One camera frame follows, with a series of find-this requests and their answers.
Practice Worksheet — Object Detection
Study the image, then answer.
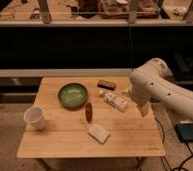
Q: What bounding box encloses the white paper cup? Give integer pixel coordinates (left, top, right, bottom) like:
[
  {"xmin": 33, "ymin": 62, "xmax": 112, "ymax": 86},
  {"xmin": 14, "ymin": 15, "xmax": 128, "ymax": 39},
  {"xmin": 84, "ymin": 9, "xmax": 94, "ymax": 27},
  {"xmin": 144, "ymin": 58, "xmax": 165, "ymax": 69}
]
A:
[{"xmin": 24, "ymin": 107, "xmax": 46, "ymax": 130}]

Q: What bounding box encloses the brown tray on shelf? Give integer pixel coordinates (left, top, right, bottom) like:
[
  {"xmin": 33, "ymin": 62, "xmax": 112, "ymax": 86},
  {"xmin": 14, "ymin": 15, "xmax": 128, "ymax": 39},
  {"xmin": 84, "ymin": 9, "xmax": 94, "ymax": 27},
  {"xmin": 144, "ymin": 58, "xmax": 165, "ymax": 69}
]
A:
[{"xmin": 98, "ymin": 0, "xmax": 160, "ymax": 18}]

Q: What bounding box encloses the dark red rectangular box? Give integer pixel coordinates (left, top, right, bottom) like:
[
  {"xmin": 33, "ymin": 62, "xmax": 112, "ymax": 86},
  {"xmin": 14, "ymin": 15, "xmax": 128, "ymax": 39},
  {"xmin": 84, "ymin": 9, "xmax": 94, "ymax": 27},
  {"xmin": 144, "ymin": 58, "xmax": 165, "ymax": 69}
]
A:
[{"xmin": 97, "ymin": 80, "xmax": 116, "ymax": 90}]

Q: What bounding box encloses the wooden background shelf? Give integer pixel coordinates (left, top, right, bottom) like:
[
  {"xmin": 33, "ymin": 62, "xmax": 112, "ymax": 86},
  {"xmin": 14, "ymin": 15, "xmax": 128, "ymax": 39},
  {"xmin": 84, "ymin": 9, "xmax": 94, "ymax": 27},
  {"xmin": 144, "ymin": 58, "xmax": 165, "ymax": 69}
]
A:
[{"xmin": 0, "ymin": 0, "xmax": 193, "ymax": 27}]

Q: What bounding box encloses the black cable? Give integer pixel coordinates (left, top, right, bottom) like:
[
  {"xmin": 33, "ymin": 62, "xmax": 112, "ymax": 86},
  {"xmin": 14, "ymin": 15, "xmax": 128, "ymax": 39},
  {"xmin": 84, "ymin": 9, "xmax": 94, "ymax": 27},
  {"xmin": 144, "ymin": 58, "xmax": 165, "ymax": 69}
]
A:
[{"xmin": 155, "ymin": 117, "xmax": 193, "ymax": 171}]

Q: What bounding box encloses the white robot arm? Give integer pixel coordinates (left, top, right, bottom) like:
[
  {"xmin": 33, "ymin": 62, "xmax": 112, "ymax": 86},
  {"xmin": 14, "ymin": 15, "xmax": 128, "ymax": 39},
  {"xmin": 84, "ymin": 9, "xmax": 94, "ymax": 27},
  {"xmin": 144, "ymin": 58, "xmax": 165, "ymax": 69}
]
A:
[{"xmin": 130, "ymin": 58, "xmax": 193, "ymax": 121}]

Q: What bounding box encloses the wooden table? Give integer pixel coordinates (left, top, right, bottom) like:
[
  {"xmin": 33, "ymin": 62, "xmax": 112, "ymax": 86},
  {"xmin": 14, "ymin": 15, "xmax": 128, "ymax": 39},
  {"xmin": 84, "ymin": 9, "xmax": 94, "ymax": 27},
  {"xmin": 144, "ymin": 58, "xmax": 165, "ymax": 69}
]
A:
[{"xmin": 17, "ymin": 77, "xmax": 165, "ymax": 159}]

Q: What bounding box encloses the green ceramic bowl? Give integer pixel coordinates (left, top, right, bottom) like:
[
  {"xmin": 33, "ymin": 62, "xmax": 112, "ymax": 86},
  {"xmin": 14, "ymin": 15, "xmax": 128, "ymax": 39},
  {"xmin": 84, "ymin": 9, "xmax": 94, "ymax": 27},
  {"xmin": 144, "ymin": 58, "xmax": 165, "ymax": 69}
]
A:
[{"xmin": 58, "ymin": 83, "xmax": 88, "ymax": 108}]

